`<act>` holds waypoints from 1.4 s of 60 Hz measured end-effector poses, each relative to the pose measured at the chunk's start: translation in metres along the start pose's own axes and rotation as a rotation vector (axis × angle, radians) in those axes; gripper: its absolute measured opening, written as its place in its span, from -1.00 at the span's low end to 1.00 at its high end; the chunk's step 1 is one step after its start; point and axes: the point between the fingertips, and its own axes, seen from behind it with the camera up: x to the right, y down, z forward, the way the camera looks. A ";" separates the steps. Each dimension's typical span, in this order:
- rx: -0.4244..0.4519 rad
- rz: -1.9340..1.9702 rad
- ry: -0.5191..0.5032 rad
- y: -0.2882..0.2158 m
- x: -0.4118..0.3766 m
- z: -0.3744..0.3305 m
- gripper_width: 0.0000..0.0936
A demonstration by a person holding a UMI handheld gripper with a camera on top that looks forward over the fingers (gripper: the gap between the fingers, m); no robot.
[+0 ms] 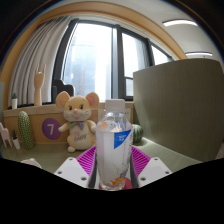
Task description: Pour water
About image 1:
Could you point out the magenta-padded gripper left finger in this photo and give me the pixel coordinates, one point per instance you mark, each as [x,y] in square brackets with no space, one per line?
[71,171]

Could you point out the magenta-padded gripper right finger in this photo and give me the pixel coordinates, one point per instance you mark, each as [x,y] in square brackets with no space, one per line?
[154,171]

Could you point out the clear plastic water bottle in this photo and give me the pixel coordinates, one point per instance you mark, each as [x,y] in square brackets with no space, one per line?
[113,153]

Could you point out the small round green cactus ornament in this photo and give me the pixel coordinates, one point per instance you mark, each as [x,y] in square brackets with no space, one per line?
[138,133]

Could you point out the round purple number sign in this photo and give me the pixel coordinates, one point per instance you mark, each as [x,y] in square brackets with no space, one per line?
[50,128]

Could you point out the beige mouse plush toy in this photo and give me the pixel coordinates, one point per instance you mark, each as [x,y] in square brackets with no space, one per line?
[78,123]

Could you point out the tall green cactus ornament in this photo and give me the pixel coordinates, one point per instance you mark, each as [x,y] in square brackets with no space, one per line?
[26,130]

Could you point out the small plant in white pot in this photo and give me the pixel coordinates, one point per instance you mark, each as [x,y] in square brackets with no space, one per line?
[14,104]
[16,143]

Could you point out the grey-green desk partition panel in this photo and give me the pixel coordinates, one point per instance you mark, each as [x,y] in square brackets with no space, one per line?
[180,110]

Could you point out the wooden desk ledge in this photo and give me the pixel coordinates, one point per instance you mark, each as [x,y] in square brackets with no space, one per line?
[36,112]

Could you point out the black horse figurine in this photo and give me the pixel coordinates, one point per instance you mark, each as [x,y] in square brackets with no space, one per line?
[63,89]

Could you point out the wooden hand model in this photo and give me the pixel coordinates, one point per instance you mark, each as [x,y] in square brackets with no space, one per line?
[38,86]

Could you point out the dark-framed window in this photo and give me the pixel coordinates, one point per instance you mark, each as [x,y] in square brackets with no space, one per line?
[93,60]

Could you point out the grey-white curtain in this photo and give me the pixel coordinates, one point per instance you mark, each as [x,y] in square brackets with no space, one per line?
[36,53]

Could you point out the group of ceiling lights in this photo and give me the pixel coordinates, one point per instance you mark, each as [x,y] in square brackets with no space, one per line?
[180,22]

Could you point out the white wall outlet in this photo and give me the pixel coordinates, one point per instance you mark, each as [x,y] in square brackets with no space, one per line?
[101,115]
[128,115]

